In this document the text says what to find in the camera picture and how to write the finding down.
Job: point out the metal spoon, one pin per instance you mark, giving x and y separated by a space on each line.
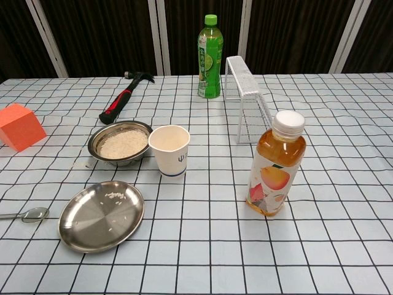
35 214

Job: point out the white paper cup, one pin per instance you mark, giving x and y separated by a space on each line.
172 159

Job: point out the white rice pile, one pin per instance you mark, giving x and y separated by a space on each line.
124 144

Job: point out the stainless steel bowl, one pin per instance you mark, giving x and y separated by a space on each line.
98 138

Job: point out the green tea bottle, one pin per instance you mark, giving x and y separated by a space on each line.
212 77

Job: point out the peach drink bottle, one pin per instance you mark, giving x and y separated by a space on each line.
273 178

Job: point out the black red claw hammer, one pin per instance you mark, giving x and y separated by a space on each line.
119 99

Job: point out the checked blue tablecloth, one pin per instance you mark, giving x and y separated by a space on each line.
215 246

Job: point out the stainless steel plate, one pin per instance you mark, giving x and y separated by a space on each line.
98 221

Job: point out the orange foam block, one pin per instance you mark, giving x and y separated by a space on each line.
18 129

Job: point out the white partition frame post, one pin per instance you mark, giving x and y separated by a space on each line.
350 37
245 30
164 37
155 37
46 37

